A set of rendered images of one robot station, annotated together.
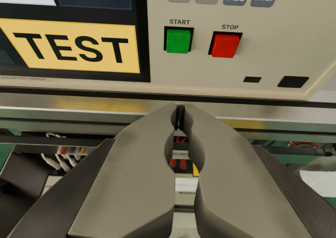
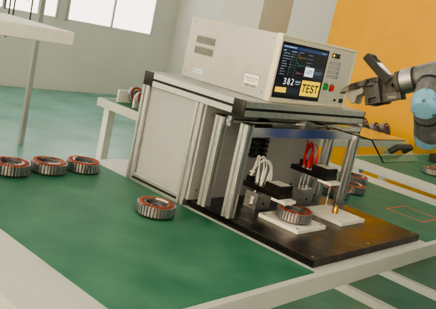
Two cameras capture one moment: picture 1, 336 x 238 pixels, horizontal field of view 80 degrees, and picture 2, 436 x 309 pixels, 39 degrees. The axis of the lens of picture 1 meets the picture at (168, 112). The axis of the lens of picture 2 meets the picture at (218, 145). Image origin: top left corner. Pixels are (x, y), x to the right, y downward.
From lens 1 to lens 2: 1.99 m
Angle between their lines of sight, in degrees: 58
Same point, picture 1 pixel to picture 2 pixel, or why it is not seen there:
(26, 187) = (241, 214)
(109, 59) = (313, 92)
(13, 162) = (215, 209)
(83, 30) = (313, 84)
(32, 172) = not seen: hidden behind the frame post
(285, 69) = (339, 96)
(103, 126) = (313, 115)
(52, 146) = (298, 130)
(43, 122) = (301, 114)
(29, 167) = not seen: hidden behind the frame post
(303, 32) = (340, 85)
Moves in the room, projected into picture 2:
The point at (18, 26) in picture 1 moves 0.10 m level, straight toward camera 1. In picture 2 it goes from (304, 82) to (335, 89)
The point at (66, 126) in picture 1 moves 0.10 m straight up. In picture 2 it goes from (305, 117) to (313, 86)
